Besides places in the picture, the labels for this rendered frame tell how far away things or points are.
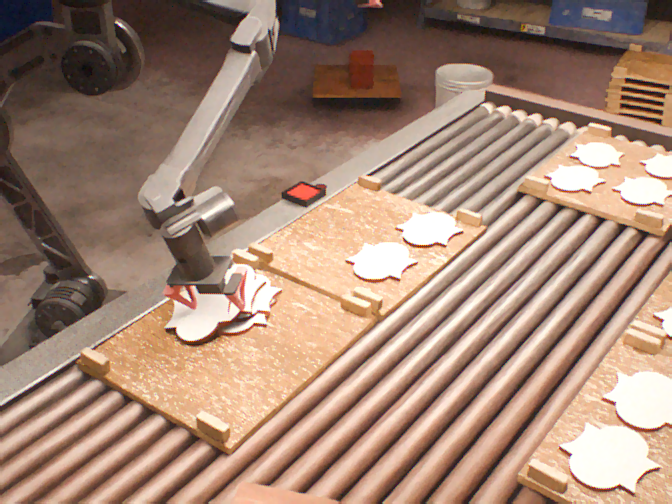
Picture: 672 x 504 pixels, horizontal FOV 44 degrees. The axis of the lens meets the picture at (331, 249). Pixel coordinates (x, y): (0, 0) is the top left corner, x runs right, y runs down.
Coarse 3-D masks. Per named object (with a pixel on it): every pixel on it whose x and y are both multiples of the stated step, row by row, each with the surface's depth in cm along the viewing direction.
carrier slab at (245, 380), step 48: (288, 288) 161; (144, 336) 148; (240, 336) 148; (288, 336) 148; (336, 336) 148; (144, 384) 137; (192, 384) 137; (240, 384) 137; (288, 384) 137; (192, 432) 130; (240, 432) 128
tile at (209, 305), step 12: (204, 300) 151; (216, 300) 150; (228, 300) 149; (180, 312) 150; (192, 312) 149; (204, 312) 149; (216, 312) 148; (228, 312) 148; (168, 324) 149; (180, 324) 148; (192, 324) 147; (204, 324) 147; (216, 324) 146; (180, 336) 146; (192, 336) 145; (204, 336) 145
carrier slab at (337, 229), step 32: (352, 192) 195; (384, 192) 195; (320, 224) 182; (352, 224) 182; (384, 224) 182; (288, 256) 171; (320, 256) 171; (352, 256) 171; (416, 256) 171; (448, 256) 171; (320, 288) 161; (352, 288) 161; (384, 288) 161; (416, 288) 162
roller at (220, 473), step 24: (504, 216) 189; (480, 240) 180; (456, 264) 172; (432, 288) 165; (408, 312) 158; (384, 336) 153; (336, 360) 145; (360, 360) 147; (312, 384) 140; (336, 384) 143; (288, 408) 135; (312, 408) 138; (264, 432) 130; (240, 456) 126; (192, 480) 122; (216, 480) 123
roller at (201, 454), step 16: (544, 160) 214; (512, 192) 199; (496, 208) 193; (192, 448) 127; (208, 448) 128; (176, 464) 124; (192, 464) 125; (208, 464) 128; (160, 480) 122; (176, 480) 123; (144, 496) 119; (160, 496) 121
